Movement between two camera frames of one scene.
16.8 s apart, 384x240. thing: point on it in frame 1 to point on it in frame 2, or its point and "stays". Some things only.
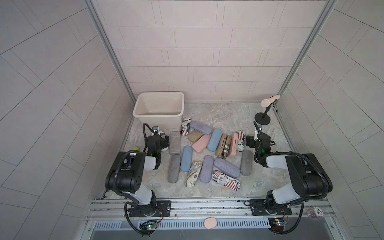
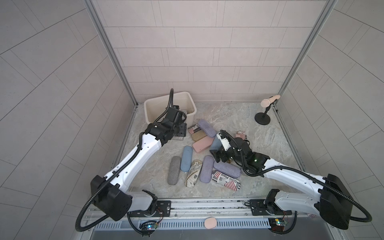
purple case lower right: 226,167 stays
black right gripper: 251,139 to 222,152
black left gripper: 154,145 to 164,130
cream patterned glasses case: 194,173 stays
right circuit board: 277,224 stays
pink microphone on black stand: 263,118 stays
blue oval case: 186,158 stays
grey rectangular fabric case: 175,142 to 180,130
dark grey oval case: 174,169 stays
